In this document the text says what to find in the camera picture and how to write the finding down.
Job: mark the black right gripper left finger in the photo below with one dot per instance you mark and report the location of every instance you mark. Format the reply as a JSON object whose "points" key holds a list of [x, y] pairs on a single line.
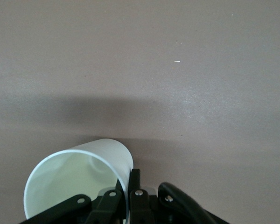
{"points": [[100, 207]]}

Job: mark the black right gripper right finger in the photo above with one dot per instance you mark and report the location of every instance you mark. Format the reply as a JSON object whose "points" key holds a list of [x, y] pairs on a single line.
{"points": [[140, 205]]}

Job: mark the white plastic cup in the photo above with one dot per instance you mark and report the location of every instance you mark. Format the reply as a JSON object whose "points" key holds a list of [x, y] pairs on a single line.
{"points": [[67, 177]]}

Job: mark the brown table cover mat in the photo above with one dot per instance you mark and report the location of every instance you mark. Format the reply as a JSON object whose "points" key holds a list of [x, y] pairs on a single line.
{"points": [[130, 70]]}

